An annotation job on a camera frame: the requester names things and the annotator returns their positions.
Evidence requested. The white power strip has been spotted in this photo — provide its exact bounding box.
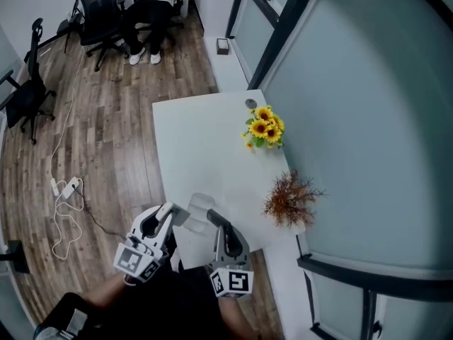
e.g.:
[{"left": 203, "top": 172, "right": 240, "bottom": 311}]
[{"left": 60, "top": 176, "right": 81, "bottom": 198}]

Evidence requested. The black floor stand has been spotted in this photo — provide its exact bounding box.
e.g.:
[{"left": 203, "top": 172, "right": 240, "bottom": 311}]
[{"left": 0, "top": 239, "right": 31, "bottom": 275}]

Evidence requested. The reddish brown dried plant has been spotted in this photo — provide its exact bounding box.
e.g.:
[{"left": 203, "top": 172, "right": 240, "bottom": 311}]
[{"left": 261, "top": 170, "right": 326, "bottom": 230}]

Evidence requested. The yellow sunflower bouquet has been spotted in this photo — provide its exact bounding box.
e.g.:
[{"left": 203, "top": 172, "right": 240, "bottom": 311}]
[{"left": 241, "top": 105, "right": 285, "bottom": 150}]

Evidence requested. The black high-back office chair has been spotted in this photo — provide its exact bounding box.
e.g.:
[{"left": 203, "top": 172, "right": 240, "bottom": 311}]
[{"left": 0, "top": 18, "right": 57, "bottom": 145}]

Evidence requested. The clear plastic container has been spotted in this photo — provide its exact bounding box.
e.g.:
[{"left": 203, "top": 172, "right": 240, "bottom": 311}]
[{"left": 186, "top": 192, "right": 217, "bottom": 234}]

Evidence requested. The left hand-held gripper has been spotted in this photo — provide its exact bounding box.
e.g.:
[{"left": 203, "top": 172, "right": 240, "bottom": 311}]
[{"left": 113, "top": 200, "right": 193, "bottom": 283}]

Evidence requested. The black cable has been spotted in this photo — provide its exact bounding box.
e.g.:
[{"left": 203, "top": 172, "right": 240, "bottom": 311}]
[{"left": 74, "top": 182, "right": 128, "bottom": 239}]

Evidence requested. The black mesh office chair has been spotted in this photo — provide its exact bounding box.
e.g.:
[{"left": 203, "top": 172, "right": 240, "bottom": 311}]
[{"left": 72, "top": 0, "right": 130, "bottom": 72}]

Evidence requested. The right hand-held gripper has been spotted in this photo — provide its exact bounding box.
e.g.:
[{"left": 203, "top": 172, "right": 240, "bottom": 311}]
[{"left": 209, "top": 222, "right": 255, "bottom": 299}]

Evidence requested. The person's left forearm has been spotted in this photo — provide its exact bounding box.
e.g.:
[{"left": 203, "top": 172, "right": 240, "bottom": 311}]
[{"left": 88, "top": 276, "right": 135, "bottom": 310}]

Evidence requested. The person's right forearm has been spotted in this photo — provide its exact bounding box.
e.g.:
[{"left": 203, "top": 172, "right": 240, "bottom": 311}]
[{"left": 219, "top": 295, "right": 261, "bottom": 340}]

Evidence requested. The white cable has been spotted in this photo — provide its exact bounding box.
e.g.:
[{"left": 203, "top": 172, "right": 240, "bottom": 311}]
[{"left": 51, "top": 44, "right": 86, "bottom": 261}]

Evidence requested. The person's black shirt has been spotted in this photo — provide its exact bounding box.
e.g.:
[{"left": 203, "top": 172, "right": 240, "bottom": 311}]
[{"left": 35, "top": 266, "right": 227, "bottom": 340}]

